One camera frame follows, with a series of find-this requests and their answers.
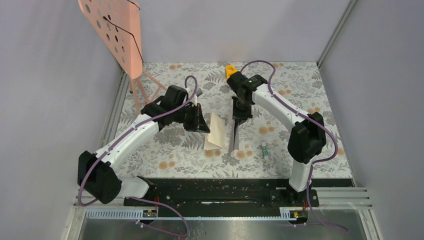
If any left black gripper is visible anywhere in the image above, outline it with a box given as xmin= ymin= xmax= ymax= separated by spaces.
xmin=173 ymin=103 xmax=211 ymax=134

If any beige lined letter paper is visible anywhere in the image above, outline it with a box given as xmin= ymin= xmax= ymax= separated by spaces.
xmin=203 ymin=113 xmax=226 ymax=151

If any grey lavender envelope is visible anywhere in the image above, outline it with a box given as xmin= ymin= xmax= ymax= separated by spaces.
xmin=228 ymin=119 xmax=239 ymax=154

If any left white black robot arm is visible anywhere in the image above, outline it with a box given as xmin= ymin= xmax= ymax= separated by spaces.
xmin=77 ymin=85 xmax=210 ymax=206

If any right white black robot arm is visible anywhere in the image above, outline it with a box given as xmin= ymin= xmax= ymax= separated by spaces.
xmin=226 ymin=71 xmax=327 ymax=206

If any floral patterned table mat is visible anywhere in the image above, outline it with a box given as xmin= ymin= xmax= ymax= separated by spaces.
xmin=117 ymin=62 xmax=339 ymax=179

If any green white glue stick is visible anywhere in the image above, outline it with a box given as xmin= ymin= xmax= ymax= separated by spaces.
xmin=261 ymin=142 xmax=270 ymax=161

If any yellow blue toy car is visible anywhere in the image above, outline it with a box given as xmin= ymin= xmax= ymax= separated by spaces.
xmin=225 ymin=65 xmax=238 ymax=80

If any pink perforated music stand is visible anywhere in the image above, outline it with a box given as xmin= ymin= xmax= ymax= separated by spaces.
xmin=77 ymin=0 xmax=167 ymax=114

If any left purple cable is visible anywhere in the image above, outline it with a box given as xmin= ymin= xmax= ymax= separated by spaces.
xmin=77 ymin=75 xmax=199 ymax=238

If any purple cable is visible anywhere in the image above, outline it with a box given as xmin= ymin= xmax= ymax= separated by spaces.
xmin=240 ymin=59 xmax=350 ymax=236
xmin=77 ymin=75 xmax=199 ymax=238

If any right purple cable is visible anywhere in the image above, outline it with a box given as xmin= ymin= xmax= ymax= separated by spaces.
xmin=240 ymin=59 xmax=350 ymax=236

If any white slotted cable duct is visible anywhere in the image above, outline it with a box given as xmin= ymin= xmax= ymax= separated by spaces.
xmin=85 ymin=207 xmax=297 ymax=221

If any black cord on stand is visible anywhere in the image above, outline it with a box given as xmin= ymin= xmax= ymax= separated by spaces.
xmin=102 ymin=0 xmax=145 ymax=65

